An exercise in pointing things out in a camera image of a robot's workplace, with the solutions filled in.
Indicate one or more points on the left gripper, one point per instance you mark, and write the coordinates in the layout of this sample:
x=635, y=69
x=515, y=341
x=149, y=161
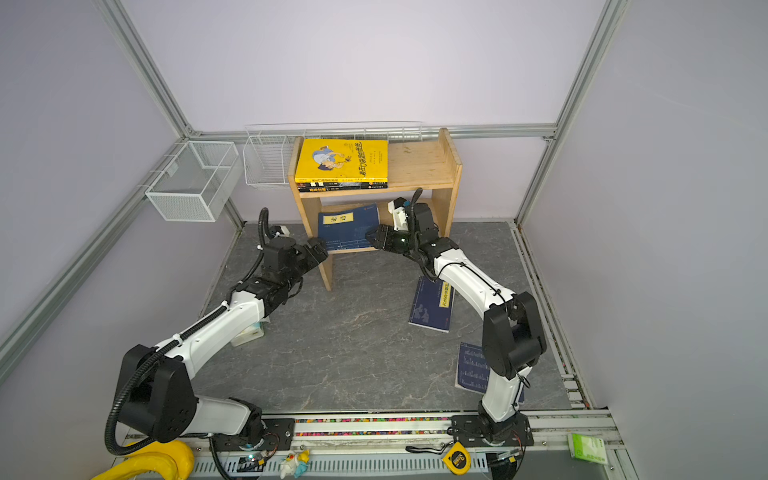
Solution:
x=320, y=252

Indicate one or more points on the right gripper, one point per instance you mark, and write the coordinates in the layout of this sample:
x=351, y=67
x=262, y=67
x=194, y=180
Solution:
x=387, y=236

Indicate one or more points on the blue book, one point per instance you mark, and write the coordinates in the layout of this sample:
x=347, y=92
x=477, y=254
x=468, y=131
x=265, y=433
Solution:
x=347, y=229

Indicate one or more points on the black wolf cover book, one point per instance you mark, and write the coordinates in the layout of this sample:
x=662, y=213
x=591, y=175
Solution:
x=307, y=187

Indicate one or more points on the navy book yellow label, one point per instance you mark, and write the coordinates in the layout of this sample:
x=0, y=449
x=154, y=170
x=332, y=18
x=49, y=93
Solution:
x=432, y=305

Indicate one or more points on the yellow folder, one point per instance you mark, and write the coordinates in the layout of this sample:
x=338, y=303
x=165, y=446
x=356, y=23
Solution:
x=342, y=160

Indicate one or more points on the navy notebook white lines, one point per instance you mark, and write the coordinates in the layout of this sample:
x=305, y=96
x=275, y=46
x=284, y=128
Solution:
x=472, y=373

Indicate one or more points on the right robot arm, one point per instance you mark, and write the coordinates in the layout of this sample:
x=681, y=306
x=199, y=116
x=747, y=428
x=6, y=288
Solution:
x=513, y=337

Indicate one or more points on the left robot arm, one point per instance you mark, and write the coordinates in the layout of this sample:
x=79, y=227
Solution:
x=154, y=399

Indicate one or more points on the wooden two-tier bookshelf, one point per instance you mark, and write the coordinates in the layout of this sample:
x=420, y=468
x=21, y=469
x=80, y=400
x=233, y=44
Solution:
x=434, y=166

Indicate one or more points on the white mesh box basket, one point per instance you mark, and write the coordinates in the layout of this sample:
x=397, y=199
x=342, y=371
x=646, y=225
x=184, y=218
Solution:
x=197, y=182

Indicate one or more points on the small white toy figure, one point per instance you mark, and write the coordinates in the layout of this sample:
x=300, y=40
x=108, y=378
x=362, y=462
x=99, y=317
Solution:
x=295, y=465

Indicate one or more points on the yellow tape measure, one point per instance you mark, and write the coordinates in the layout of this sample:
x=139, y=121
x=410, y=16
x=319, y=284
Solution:
x=457, y=459

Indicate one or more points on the yellow banana toy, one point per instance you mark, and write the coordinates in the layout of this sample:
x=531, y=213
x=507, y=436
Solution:
x=172, y=460

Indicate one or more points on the green white packet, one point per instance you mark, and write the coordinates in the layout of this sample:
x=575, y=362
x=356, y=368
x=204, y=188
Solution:
x=588, y=448

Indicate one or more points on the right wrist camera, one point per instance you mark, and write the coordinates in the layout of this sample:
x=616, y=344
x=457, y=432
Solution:
x=398, y=209

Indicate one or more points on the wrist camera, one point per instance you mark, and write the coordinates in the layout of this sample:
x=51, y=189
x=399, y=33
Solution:
x=398, y=209
x=274, y=231

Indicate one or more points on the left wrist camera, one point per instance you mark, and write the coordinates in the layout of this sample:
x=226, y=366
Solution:
x=274, y=231

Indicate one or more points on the white wire rack basket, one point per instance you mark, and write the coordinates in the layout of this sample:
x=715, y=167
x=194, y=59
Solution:
x=268, y=148

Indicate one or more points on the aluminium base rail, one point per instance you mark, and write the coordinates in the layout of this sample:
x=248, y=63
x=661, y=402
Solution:
x=411, y=446

